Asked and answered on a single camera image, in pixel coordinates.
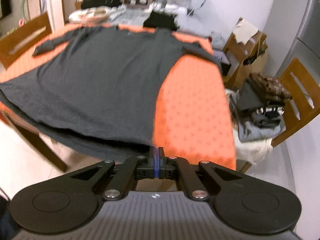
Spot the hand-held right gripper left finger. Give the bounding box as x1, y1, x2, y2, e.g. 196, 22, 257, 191
71, 147, 157, 200

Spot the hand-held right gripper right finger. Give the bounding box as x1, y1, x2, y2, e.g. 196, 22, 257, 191
158, 147, 242, 200

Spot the dark grey shirt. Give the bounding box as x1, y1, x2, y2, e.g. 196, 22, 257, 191
0, 25, 223, 164

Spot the pile of clothes on chair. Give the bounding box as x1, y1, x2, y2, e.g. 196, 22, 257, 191
225, 89, 274, 167

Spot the orange patterned mat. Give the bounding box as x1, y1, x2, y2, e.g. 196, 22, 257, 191
0, 22, 237, 172

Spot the blue grey garment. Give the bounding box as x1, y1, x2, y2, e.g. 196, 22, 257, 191
237, 110, 282, 143

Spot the wooden table leg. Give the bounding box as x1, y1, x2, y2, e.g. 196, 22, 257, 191
0, 109, 68, 173

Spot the black white striped garment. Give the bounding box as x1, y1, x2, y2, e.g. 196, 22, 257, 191
259, 105, 284, 114

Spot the brown paper bag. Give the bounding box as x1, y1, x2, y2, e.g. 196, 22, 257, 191
236, 34, 268, 90

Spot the light grey folded garment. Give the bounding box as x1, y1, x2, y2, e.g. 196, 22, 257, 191
175, 15, 225, 53

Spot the black folded garment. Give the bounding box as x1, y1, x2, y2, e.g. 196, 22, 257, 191
142, 11, 179, 30
81, 0, 120, 9

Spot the leaf print tablecloth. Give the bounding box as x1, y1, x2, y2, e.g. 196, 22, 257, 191
110, 5, 155, 28

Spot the white small appliance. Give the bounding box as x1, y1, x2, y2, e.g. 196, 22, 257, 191
162, 4, 188, 14

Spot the beige cloth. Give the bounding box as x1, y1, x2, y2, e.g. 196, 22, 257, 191
232, 19, 259, 44

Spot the white quilted blanket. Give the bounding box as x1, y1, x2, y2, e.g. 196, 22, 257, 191
69, 6, 118, 23

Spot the silver refrigerator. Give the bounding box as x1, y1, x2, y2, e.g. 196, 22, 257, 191
275, 0, 320, 80

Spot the colourful hula hoop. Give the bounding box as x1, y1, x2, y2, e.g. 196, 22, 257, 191
19, 0, 48, 27

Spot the black wall frame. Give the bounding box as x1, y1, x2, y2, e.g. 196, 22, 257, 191
0, 0, 12, 19

